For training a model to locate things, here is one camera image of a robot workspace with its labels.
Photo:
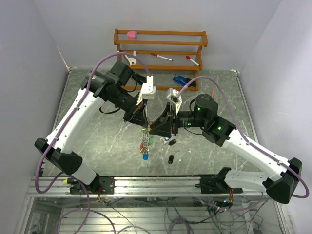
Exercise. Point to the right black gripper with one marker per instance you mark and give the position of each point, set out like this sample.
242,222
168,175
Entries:
164,126

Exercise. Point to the black key tag upper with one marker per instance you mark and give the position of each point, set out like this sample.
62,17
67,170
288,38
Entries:
172,142

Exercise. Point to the silver key on lower tag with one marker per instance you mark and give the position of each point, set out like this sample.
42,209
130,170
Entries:
175,152

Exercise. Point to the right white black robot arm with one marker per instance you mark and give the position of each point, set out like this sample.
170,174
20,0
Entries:
278,176

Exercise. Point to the aluminium rail frame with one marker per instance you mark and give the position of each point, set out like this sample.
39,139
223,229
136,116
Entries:
135,187

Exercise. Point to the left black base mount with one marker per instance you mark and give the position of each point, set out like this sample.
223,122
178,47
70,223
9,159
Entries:
100,185

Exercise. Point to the wooden three-tier rack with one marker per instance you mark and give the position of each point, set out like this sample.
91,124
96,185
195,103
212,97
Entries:
172,44

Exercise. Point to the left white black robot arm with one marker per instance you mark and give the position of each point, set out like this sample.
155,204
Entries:
95,90

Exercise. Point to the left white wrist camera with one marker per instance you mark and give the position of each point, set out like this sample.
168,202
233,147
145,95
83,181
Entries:
148,90

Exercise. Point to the black key tag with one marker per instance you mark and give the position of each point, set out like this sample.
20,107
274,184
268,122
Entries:
172,142
170,160

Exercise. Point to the red white marker pen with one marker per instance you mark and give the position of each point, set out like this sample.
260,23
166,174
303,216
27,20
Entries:
162,57

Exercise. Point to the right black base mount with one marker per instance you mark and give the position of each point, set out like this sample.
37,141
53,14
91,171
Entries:
209,184

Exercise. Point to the orange pencil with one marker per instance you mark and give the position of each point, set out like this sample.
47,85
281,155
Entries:
213,92

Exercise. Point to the red capped white marker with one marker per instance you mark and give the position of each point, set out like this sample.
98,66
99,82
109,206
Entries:
193,61

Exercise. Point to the white clamp tool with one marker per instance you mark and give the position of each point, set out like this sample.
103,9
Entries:
131,59

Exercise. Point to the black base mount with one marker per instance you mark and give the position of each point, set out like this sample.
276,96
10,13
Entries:
209,184
100,185

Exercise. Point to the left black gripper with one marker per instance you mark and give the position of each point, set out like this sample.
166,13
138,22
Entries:
137,115

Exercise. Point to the black key tag lower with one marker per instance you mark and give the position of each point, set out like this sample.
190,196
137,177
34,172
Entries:
170,160

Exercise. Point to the pink eraser block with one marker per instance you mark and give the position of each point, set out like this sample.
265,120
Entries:
132,35

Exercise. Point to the blue stapler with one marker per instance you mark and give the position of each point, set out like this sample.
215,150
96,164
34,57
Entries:
183,81

